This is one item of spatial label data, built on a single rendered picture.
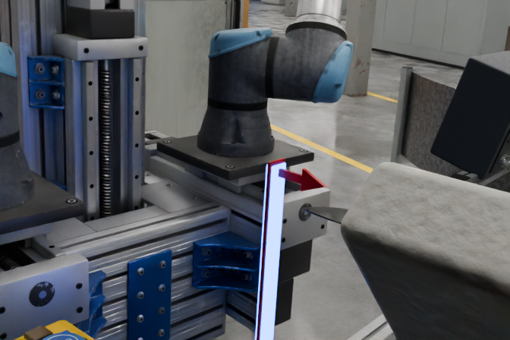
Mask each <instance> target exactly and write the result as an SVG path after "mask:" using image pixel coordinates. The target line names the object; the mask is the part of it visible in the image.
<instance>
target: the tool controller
mask: <svg viewBox="0 0 510 340"><path fill-rule="evenodd" d="M430 152H431V153H432V154H433V155H435V156H438V157H439V158H440V159H443V160H445V161H447V162H448V163H450V164H452V165H454V166H456V167H458V168H459V169H461V170H463V171H465V172H468V174H470V173H472V174H475V175H477V176H478V179H480V180H483V179H485V178H488V177H489V176H491V175H493V174H495V173H497V172H499V171H501V170H503V169H504V168H505V169H507V170H510V51H505V52H497V53H492V54H487V55H478V56H474V57H470V58H469V59H468V60H467V64H466V65H465V68H464V71H463V73H462V75H461V78H460V80H459V82H458V85H457V87H456V89H455V92H454V94H453V97H452V100H451V102H450V103H449V107H448V108H447V111H446V113H445V116H444V118H443V120H442V123H441V125H440V127H439V130H438V132H437V135H436V137H435V140H434V141H433V145H432V146H431V149H430Z"/></svg>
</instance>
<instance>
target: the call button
mask: <svg viewBox="0 0 510 340"><path fill-rule="evenodd" d="M43 340H85V339H84V338H83V337H81V336H80V335H78V334H75V333H72V332H69V331H68V330H65V331H63V332H60V333H55V334H52V335H49V336H47V337H45V338H44V339H43Z"/></svg>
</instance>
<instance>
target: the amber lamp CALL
mask: <svg viewBox="0 0 510 340"><path fill-rule="evenodd" d="M52 334H53V333H52V332H51V331H50V330H48V329H47V328H46V327H45V326H37V327H36V328H34V329H31V330H28V331H26V332H25V333H24V338H25V339H26V340H43V339H44V338H45V337H47V336H49V335H52Z"/></svg>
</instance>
